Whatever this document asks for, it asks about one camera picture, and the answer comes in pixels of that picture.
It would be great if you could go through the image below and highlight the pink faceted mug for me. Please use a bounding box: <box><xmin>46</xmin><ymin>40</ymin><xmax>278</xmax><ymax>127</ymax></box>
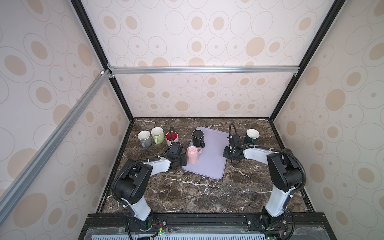
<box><xmin>187</xmin><ymin>146</ymin><xmax>202</xmax><ymax>165</ymax></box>

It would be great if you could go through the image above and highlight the dark green mug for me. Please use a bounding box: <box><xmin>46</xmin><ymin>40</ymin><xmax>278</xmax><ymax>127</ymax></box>
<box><xmin>245</xmin><ymin>129</ymin><xmax>260</xmax><ymax>145</ymax></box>

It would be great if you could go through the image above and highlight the white mug red inside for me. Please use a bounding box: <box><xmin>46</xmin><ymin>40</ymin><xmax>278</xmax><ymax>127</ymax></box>
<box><xmin>166</xmin><ymin>132</ymin><xmax>179</xmax><ymax>146</ymax></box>

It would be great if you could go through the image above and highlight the light green mug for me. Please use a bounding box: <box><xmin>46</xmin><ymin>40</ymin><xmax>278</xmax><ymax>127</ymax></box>
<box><xmin>151</xmin><ymin>127</ymin><xmax>165</xmax><ymax>145</ymax></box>

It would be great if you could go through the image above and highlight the lavender plastic tray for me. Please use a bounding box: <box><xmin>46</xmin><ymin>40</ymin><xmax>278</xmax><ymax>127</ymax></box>
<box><xmin>182</xmin><ymin>127</ymin><xmax>229</xmax><ymax>180</ymax></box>

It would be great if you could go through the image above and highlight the grey mug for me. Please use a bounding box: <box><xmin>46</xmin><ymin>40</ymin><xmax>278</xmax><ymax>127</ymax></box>
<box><xmin>138</xmin><ymin>131</ymin><xmax>152</xmax><ymax>148</ymax></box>

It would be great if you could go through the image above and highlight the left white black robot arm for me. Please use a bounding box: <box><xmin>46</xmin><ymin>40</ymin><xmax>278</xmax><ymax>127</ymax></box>
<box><xmin>112</xmin><ymin>127</ymin><xmax>187</xmax><ymax>230</ymax></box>

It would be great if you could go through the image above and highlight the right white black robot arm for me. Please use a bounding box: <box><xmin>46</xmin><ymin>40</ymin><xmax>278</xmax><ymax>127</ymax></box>
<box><xmin>223</xmin><ymin>123</ymin><xmax>307</xmax><ymax>231</ymax></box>

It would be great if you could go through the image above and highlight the black mug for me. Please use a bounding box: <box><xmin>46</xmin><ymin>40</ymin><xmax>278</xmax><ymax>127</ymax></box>
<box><xmin>192</xmin><ymin>130</ymin><xmax>205</xmax><ymax>148</ymax></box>

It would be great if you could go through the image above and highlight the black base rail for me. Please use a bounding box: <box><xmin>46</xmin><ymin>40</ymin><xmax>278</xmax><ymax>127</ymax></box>
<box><xmin>78</xmin><ymin>213</ymin><xmax>336</xmax><ymax>240</ymax></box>

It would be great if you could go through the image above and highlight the horizontal aluminium rail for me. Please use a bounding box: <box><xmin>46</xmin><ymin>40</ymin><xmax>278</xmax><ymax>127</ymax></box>
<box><xmin>110</xmin><ymin>66</ymin><xmax>300</xmax><ymax>75</ymax></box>

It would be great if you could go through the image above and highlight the right black frame post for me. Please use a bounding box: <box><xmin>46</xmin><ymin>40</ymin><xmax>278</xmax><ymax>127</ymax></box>
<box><xmin>270</xmin><ymin>0</ymin><xmax>347</xmax><ymax>123</ymax></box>

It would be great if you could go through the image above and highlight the black frame post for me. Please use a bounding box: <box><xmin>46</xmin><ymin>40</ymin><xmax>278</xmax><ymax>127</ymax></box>
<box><xmin>70</xmin><ymin>0</ymin><xmax>134</xmax><ymax>122</ymax></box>
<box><xmin>270</xmin><ymin>0</ymin><xmax>347</xmax><ymax>123</ymax></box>

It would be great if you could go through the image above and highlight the left diagonal aluminium rail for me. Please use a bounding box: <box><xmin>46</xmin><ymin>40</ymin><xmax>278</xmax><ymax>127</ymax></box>
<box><xmin>1</xmin><ymin>69</ymin><xmax>111</xmax><ymax>225</ymax></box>

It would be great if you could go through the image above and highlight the left black frame post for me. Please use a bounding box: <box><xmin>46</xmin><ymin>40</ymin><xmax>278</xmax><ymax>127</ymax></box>
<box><xmin>70</xmin><ymin>0</ymin><xmax>134</xmax><ymax>122</ymax></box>

